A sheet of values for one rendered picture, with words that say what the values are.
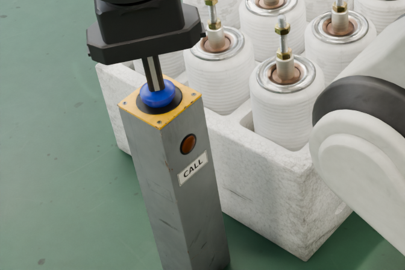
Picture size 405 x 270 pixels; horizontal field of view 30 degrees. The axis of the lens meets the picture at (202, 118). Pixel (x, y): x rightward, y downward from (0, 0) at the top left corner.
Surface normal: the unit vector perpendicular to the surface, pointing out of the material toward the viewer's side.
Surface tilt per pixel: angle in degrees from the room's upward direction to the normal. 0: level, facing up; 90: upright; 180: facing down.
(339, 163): 90
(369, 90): 45
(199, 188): 90
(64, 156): 0
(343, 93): 52
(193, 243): 90
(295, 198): 90
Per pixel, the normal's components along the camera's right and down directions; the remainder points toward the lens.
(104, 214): -0.13, -0.73
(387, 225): -0.64, 0.58
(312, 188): 0.73, 0.39
